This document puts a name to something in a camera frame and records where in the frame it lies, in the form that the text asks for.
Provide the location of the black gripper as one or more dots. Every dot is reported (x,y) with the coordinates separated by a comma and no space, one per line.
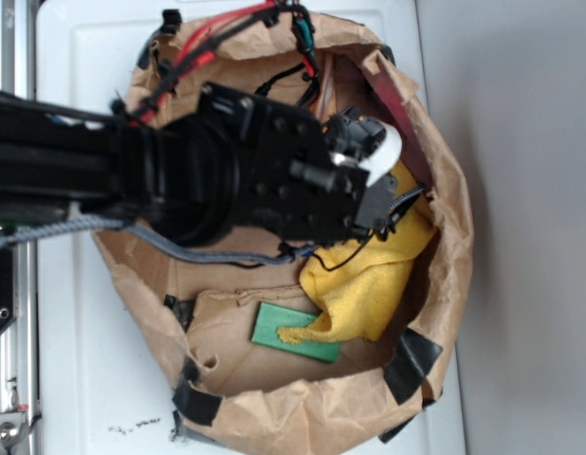
(303,182)

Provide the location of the orange spiral sea shell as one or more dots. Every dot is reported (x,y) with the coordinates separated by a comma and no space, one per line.
(322,104)

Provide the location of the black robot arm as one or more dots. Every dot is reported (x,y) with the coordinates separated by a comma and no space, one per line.
(55,163)

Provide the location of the yellow microfiber cloth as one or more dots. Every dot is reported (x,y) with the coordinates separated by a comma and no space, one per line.
(358,286)

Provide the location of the green rectangular block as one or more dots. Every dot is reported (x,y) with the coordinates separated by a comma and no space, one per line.
(271,317)

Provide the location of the brown paper bag bin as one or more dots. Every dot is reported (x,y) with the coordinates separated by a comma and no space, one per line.
(197,319)

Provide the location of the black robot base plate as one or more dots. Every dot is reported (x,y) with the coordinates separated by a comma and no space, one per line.
(7,304)

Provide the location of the aluminium frame rail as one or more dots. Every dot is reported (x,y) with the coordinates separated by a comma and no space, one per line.
(20,410)

